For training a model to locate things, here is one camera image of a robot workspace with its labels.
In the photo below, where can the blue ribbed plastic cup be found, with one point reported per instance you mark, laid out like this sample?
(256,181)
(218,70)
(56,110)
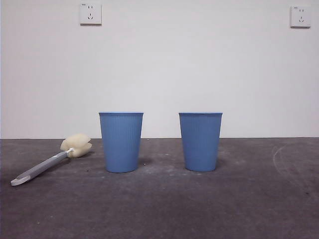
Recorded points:
(121,142)
(200,142)

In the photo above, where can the white wall socket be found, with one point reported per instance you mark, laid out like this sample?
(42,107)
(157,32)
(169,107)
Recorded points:
(300,17)
(90,13)

